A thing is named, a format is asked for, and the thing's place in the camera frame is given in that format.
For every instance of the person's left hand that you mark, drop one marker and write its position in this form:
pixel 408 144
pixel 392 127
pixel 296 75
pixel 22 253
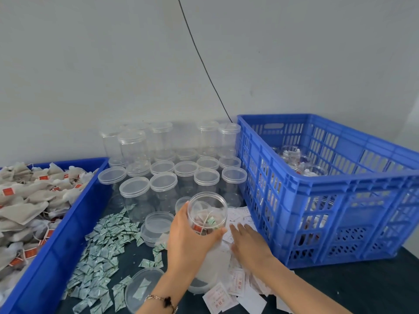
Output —
pixel 186 248

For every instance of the person's right hand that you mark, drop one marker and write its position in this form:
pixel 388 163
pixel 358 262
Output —
pixel 252 248

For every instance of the pile of white label papers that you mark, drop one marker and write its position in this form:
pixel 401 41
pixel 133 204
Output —
pixel 235 284

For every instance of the clear jar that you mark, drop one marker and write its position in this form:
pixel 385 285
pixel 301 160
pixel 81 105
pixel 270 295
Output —
pixel 208 200

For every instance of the pile of green desiccant packets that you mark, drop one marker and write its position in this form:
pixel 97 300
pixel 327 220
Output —
pixel 105 258

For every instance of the group of lidded jars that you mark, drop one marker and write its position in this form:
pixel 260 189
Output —
pixel 170 160

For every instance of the blue slatted crate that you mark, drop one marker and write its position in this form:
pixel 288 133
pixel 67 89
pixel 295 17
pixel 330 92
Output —
pixel 340 193

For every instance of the pile of tea bags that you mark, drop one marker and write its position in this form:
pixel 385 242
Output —
pixel 33 206

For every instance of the person's right forearm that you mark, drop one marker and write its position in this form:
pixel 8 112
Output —
pixel 294 291

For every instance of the blue plastic tray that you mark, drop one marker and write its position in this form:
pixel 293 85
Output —
pixel 59 251

